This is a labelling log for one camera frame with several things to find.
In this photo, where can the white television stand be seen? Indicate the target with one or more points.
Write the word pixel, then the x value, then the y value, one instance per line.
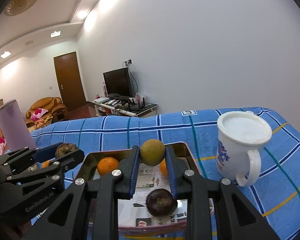
pixel 125 111

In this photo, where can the white mug with blue print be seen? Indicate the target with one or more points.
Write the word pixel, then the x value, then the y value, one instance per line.
pixel 240 150

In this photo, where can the square ceiling light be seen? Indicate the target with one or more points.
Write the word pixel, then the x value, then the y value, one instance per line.
pixel 5 54
pixel 55 33

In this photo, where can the dark brown passion fruit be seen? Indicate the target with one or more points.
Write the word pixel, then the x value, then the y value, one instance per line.
pixel 161 203

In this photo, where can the round recessed ceiling light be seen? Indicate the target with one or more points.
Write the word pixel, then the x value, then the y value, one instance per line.
pixel 83 13

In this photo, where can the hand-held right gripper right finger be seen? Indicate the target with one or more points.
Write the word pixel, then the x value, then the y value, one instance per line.
pixel 171 175

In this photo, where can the small brown taro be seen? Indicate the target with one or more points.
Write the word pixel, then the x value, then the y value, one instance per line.
pixel 65 148

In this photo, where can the tall pink box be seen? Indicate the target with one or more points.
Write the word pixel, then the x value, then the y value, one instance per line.
pixel 104 88

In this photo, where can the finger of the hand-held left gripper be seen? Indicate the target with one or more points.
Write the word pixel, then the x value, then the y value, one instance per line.
pixel 72 156
pixel 46 152

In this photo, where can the flat white box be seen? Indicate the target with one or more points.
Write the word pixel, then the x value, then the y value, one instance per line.
pixel 102 100

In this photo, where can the brown wooden door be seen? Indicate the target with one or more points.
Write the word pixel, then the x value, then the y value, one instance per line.
pixel 70 80

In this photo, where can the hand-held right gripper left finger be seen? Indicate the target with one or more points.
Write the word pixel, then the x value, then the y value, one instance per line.
pixel 133 172

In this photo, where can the black flat television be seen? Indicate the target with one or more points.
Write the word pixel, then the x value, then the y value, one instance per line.
pixel 117 82

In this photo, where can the ceiling air vent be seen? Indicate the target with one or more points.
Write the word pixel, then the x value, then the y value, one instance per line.
pixel 29 42

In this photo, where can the blue plaid blanket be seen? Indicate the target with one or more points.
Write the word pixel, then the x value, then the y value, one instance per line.
pixel 265 205

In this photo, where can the round golden ceiling lamp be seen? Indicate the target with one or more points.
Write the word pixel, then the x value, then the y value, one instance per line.
pixel 21 1

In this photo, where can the wall power socket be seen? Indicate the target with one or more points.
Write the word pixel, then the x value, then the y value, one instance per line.
pixel 128 62

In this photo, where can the brown leather armchair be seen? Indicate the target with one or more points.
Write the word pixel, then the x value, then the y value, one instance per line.
pixel 47 102

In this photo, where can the pink flower ornament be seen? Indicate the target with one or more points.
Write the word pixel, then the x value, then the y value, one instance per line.
pixel 138 98

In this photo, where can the lavender cylindrical bottle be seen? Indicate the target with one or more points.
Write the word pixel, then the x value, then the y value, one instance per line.
pixel 11 127

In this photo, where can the black router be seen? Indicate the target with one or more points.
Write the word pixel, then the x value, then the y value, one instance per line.
pixel 140 107

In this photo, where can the shiny metal tray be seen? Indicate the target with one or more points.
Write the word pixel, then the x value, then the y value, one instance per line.
pixel 91 163

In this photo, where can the small green round fruit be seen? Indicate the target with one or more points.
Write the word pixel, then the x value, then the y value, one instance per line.
pixel 152 152

